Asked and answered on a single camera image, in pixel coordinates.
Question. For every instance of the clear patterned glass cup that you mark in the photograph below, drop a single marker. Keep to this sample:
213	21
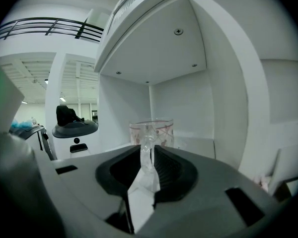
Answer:
164	133

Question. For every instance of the black cloth bundle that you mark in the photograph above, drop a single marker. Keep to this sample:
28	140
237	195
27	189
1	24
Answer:
64	115

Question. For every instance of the black balcony railing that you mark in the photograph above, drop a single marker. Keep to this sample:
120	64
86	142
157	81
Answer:
80	30

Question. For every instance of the white wooden shelf unit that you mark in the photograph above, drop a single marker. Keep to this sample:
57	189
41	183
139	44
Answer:
151	53

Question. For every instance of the white ribbed glass cabinet door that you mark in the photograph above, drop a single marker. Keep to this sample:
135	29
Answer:
126	1

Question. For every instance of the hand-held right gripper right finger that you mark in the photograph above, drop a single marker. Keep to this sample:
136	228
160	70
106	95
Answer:
208	187

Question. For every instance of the white robot with grey lid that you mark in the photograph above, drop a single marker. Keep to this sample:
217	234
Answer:
74	131

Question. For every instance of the white bookshelf hutch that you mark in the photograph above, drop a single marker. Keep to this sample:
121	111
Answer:
283	95

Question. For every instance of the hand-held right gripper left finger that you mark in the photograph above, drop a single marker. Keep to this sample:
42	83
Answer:
84	182

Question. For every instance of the blue crumpled cloth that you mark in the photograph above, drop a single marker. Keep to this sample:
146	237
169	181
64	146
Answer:
21	124

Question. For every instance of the white desk tabletop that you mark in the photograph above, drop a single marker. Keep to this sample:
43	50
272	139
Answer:
141	207

